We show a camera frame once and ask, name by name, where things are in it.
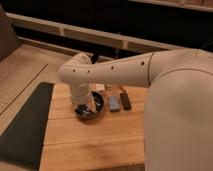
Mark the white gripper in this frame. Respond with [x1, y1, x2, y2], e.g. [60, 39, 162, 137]
[69, 83, 96, 116]

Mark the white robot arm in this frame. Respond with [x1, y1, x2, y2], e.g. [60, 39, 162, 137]
[59, 48, 213, 171]

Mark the small white bottle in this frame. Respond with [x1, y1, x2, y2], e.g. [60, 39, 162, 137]
[96, 84, 105, 91]

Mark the black bowl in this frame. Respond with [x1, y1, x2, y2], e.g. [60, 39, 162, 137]
[75, 91, 104, 119]

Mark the black remote control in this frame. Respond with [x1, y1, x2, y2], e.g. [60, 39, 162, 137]
[120, 93, 131, 110]

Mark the dark grey floor mat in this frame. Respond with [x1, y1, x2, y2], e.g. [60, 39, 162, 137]
[0, 82, 54, 170]

